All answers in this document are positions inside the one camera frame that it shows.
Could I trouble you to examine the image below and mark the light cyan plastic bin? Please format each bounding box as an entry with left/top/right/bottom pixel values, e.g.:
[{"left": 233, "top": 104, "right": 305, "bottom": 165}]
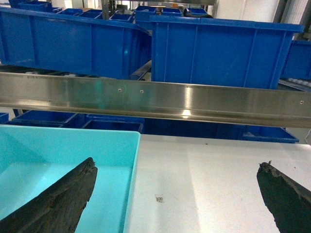
[{"left": 0, "top": 125, "right": 140, "bottom": 233}]

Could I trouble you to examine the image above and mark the stainless steel shelf rail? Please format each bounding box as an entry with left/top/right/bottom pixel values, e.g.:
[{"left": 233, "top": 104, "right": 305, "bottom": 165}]
[{"left": 0, "top": 72, "right": 311, "bottom": 128}]

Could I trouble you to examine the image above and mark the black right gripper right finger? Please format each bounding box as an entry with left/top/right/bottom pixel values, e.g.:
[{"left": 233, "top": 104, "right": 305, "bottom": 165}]
[{"left": 257, "top": 162, "right": 311, "bottom": 233}]

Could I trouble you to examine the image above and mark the blue bin far right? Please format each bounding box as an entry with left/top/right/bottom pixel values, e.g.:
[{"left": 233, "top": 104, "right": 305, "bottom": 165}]
[{"left": 281, "top": 40, "right": 311, "bottom": 80}]

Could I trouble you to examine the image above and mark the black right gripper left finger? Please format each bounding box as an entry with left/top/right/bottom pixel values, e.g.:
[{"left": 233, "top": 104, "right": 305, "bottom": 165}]
[{"left": 0, "top": 157, "right": 98, "bottom": 233}]

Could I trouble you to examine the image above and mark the large blue bin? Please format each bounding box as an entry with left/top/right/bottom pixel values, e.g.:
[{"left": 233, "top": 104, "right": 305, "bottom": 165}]
[
  {"left": 150, "top": 16, "right": 304, "bottom": 89},
  {"left": 0, "top": 7, "right": 152, "bottom": 79}
]

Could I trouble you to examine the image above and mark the large blue bin left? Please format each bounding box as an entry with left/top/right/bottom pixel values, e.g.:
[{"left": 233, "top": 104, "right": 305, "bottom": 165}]
[{"left": 0, "top": 7, "right": 152, "bottom": 79}]

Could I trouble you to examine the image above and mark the QR code sticker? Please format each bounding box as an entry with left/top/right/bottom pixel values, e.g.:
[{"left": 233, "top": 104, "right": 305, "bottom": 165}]
[{"left": 155, "top": 195, "right": 164, "bottom": 203}]

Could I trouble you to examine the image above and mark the large blue bin centre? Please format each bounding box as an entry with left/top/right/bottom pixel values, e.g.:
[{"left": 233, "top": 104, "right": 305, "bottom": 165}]
[{"left": 150, "top": 16, "right": 304, "bottom": 89}]

